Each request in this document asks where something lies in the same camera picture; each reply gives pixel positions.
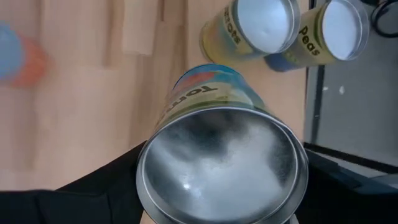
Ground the wooden shelf black wire frame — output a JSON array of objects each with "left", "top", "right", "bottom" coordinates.
[{"left": 161, "top": 0, "right": 398, "bottom": 175}]

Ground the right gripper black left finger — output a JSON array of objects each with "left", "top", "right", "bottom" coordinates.
[{"left": 0, "top": 141, "right": 147, "bottom": 224}]

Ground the peas label tin can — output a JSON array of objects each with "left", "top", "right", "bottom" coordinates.
[{"left": 264, "top": 0, "right": 370, "bottom": 73}]

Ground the coiled black floor cable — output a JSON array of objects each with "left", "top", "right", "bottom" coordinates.
[{"left": 370, "top": 0, "right": 398, "bottom": 39}]

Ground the short orange patterned tin can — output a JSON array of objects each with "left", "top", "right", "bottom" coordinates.
[{"left": 0, "top": 21, "right": 49, "bottom": 90}]

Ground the tomatoes label tin can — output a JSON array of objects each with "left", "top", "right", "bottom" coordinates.
[{"left": 136, "top": 63, "right": 309, "bottom": 224}]

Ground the carrots label tin can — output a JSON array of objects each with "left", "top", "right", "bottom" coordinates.
[{"left": 198, "top": 0, "right": 302, "bottom": 65}]

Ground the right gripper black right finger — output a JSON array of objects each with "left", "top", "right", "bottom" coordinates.
[{"left": 295, "top": 149, "right": 398, "bottom": 224}]

